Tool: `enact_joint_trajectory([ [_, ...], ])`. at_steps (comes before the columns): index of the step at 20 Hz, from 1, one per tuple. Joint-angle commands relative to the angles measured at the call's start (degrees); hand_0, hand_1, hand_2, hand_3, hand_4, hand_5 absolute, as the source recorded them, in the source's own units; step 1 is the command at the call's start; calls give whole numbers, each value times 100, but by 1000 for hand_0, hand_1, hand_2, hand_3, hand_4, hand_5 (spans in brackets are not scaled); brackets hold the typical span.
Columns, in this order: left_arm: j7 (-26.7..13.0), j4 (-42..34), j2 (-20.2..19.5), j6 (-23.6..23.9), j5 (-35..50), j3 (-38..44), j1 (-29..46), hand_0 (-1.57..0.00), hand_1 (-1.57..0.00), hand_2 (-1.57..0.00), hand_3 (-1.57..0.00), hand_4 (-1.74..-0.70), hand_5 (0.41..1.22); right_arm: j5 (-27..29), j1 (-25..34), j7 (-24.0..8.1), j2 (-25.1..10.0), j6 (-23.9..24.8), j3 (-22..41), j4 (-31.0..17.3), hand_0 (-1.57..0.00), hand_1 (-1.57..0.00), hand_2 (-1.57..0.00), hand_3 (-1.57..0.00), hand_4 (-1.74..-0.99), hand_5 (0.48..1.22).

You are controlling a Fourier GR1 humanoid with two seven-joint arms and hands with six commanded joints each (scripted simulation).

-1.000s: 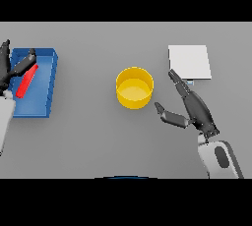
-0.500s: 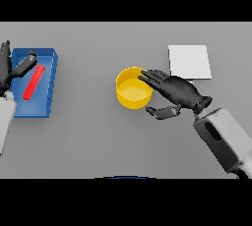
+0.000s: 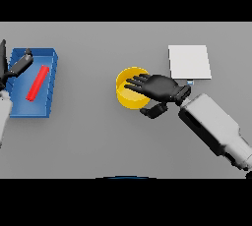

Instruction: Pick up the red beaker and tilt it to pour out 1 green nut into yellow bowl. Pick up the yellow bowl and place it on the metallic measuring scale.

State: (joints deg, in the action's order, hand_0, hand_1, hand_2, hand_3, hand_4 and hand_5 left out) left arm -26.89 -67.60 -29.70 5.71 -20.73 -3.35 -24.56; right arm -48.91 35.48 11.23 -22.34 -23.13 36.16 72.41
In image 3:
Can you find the red beaker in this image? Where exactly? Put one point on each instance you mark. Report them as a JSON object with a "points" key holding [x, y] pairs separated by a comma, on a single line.
{"points": [[37, 83]]}

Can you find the blue tray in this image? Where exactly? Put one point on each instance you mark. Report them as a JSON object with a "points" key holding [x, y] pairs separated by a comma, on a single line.
{"points": [[31, 102]]}

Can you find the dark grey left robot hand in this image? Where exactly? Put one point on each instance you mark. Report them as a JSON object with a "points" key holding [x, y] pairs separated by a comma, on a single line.
{"points": [[18, 66]]}

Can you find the yellow bowl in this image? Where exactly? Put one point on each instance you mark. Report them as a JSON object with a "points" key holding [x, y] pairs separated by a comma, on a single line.
{"points": [[129, 97]]}

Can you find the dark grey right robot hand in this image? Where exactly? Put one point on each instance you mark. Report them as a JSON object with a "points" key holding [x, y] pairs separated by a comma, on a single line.
{"points": [[160, 88]]}

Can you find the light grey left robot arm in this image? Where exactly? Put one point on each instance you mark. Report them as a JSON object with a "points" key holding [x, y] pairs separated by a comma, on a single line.
{"points": [[4, 112]]}

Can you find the pale square measuring scale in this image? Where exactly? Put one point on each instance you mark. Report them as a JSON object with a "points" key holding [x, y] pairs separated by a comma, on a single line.
{"points": [[189, 62]]}

